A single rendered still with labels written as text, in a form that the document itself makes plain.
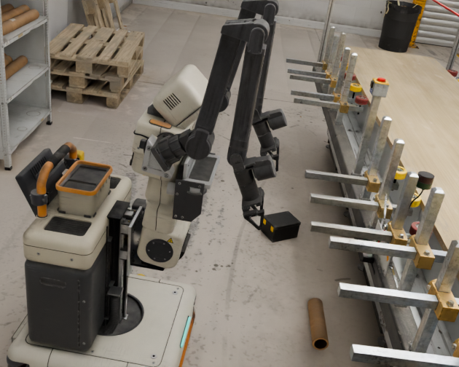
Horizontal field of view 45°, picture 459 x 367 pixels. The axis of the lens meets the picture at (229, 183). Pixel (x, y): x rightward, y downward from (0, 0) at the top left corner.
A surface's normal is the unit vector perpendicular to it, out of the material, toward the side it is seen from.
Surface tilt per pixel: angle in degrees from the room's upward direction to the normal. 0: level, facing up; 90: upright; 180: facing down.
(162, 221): 90
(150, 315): 0
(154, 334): 0
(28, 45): 90
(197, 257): 0
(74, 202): 92
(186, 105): 90
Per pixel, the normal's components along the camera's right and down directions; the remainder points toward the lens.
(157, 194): -0.12, 0.46
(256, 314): 0.12, -0.88
